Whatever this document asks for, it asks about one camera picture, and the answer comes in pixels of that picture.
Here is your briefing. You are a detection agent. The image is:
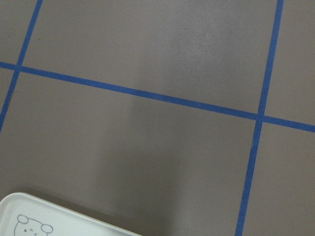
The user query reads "cream tray with bear drawing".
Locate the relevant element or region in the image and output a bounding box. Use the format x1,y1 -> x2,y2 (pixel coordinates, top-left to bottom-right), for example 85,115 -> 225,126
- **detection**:
0,193 -> 137,236

